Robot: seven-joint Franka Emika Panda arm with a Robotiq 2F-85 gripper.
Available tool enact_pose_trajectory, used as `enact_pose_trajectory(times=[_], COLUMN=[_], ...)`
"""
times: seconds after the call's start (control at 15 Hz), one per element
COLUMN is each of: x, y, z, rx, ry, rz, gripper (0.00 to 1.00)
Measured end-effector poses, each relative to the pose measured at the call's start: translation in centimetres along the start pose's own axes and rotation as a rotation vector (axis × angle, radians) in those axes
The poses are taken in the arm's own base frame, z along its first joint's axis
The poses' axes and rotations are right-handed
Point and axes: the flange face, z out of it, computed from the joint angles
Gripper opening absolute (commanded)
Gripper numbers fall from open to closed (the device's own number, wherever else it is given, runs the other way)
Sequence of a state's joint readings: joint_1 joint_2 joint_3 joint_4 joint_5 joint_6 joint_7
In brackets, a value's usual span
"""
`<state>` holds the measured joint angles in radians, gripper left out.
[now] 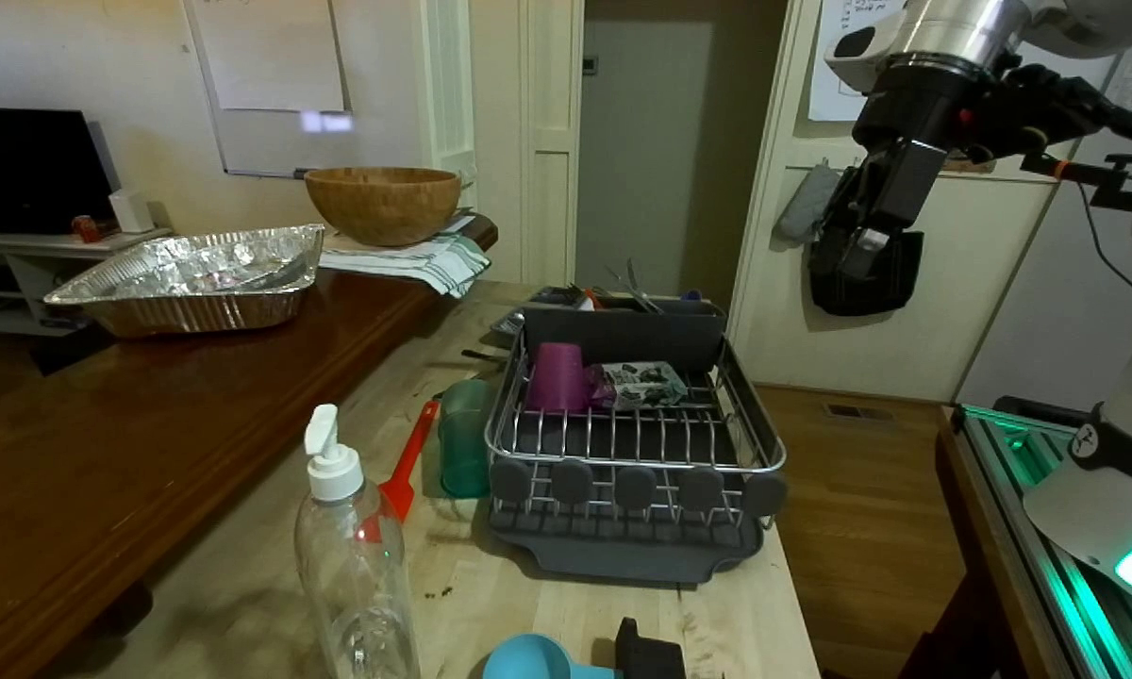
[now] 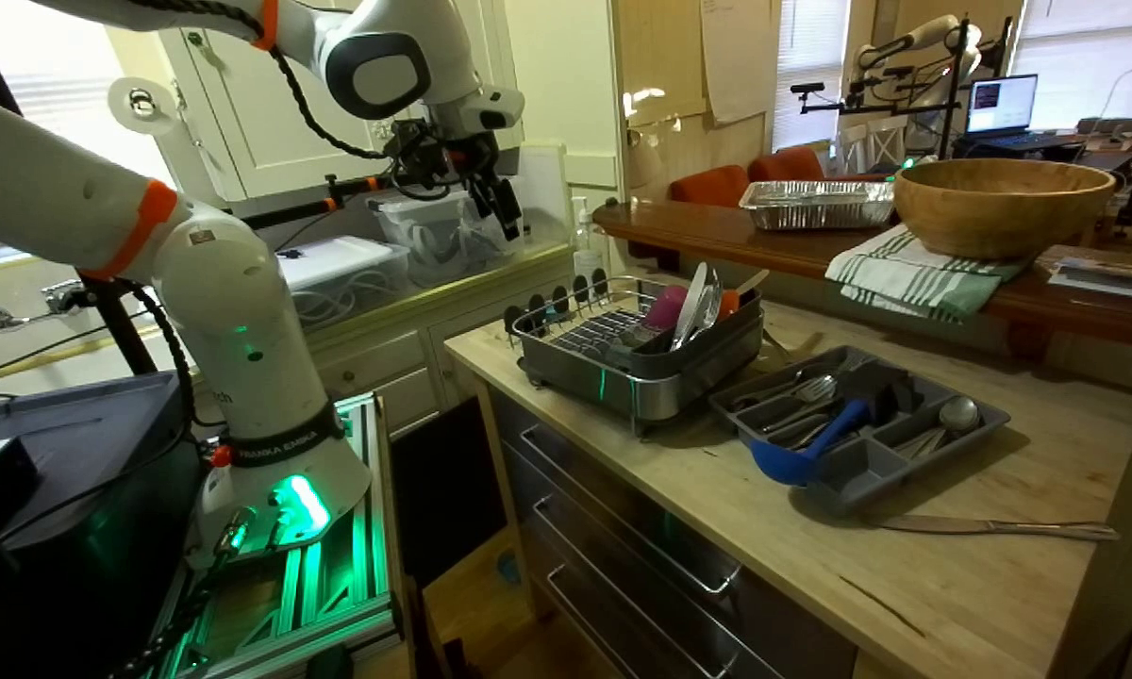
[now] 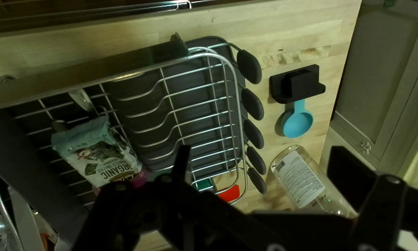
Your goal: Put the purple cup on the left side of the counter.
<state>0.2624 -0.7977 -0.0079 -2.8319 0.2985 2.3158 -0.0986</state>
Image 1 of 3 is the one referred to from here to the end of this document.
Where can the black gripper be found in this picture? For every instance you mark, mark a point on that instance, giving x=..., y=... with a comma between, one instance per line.
x=925, y=103

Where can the small black plastic block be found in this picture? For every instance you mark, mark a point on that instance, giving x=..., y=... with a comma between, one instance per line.
x=647, y=659

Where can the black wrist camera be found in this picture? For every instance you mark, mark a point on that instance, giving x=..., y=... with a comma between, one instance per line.
x=1044, y=107

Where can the black utensil caddy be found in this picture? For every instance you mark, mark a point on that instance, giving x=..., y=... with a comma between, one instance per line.
x=627, y=332

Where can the green plastic cup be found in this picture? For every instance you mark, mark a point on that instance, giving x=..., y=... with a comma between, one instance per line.
x=460, y=440

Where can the aluminium foil baking tray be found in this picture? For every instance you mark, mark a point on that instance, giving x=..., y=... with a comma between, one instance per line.
x=188, y=268

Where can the clear bottle with white cap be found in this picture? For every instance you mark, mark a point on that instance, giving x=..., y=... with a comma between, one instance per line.
x=351, y=569

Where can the aluminium robot base platform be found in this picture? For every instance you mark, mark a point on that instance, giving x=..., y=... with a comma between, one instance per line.
x=1044, y=530

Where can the dark wooden table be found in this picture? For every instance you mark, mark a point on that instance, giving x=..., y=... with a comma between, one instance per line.
x=113, y=454

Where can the purple plastic cup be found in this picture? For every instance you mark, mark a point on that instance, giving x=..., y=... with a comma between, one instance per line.
x=561, y=379

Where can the small whiteboard with writing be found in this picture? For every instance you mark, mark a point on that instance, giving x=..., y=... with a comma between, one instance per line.
x=835, y=63

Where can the large white wall board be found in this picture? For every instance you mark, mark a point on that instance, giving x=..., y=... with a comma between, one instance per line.
x=270, y=63

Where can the large wooden bowl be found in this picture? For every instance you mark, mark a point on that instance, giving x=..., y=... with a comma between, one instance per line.
x=382, y=204

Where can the green striped dish towel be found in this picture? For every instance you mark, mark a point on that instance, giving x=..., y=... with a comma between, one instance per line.
x=429, y=262

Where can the blue measuring scoop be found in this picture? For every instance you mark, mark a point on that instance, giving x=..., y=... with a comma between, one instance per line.
x=529, y=662

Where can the grey dish rack drip tray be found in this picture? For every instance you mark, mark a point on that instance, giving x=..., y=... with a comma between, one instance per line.
x=617, y=552

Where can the grey oven mitt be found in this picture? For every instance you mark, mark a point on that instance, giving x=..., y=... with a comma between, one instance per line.
x=806, y=204

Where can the black flat screen monitor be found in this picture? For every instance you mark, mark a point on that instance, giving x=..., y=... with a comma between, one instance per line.
x=24, y=170

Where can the black camera mounting bar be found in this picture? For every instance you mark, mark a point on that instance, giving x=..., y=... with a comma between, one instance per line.
x=1113, y=188

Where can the organic seaweed snack packet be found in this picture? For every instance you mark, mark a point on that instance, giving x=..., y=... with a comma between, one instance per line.
x=647, y=384

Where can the low grey media shelf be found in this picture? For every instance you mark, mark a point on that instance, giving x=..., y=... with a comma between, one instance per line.
x=12, y=268

